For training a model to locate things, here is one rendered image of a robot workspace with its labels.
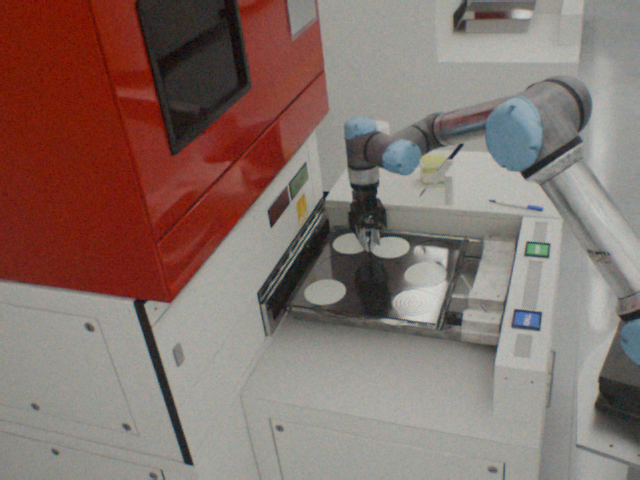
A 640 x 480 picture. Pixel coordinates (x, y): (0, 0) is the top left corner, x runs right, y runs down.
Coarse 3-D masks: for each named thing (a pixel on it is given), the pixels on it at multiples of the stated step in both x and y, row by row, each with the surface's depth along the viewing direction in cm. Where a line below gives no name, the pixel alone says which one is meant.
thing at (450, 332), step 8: (296, 312) 168; (304, 320) 168; (312, 320) 167; (320, 320) 166; (328, 320) 166; (336, 320) 165; (344, 320) 164; (352, 320) 163; (360, 320) 162; (368, 328) 163; (376, 328) 162; (384, 328) 161; (392, 328) 160; (400, 328) 159; (408, 328) 158; (448, 328) 155; (456, 328) 155; (424, 336) 158; (432, 336) 157; (440, 336) 156; (448, 336) 156; (456, 336) 155
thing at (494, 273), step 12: (492, 252) 173; (504, 252) 173; (480, 264) 170; (492, 264) 169; (504, 264) 169; (480, 276) 165; (492, 276) 165; (504, 276) 164; (480, 288) 161; (492, 288) 161; (504, 288) 160; (492, 312) 154; (468, 336) 149; (480, 336) 148; (492, 336) 147
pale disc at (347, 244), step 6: (348, 234) 185; (354, 234) 184; (336, 240) 183; (342, 240) 183; (348, 240) 182; (354, 240) 182; (336, 246) 180; (342, 246) 180; (348, 246) 180; (354, 246) 179; (360, 246) 179; (342, 252) 177; (348, 252) 177; (354, 252) 177
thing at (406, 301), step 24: (408, 240) 179; (432, 240) 178; (456, 240) 176; (336, 264) 173; (360, 264) 172; (384, 264) 171; (408, 264) 170; (360, 288) 164; (384, 288) 163; (408, 288) 161; (432, 288) 160; (360, 312) 156; (384, 312) 155; (408, 312) 154; (432, 312) 153
